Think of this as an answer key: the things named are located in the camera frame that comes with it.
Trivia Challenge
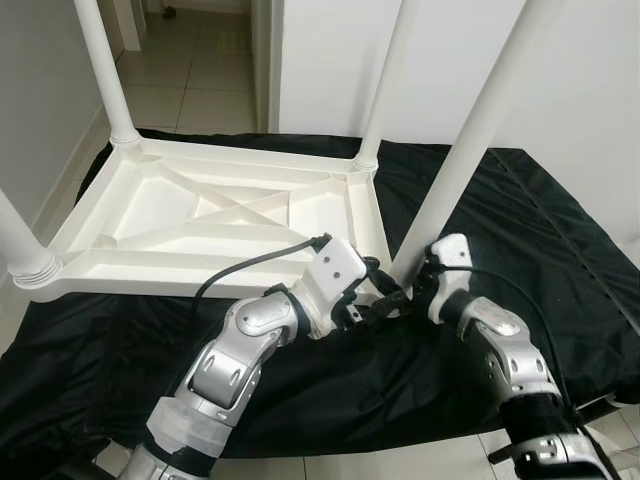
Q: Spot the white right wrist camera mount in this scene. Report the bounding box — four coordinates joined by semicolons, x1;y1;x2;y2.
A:
426;234;474;325

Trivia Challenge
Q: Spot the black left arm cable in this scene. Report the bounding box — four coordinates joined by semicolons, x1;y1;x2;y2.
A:
194;234;334;303

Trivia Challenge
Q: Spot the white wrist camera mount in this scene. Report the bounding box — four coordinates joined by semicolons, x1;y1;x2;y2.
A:
298;237;370;338
426;234;474;325

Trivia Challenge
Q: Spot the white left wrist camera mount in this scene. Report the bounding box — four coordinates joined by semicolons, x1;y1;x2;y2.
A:
298;237;370;338

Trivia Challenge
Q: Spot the white plastic table top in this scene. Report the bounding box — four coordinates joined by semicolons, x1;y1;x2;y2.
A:
6;134;403;305

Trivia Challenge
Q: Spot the black cloth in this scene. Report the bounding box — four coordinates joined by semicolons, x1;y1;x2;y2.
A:
0;128;640;471

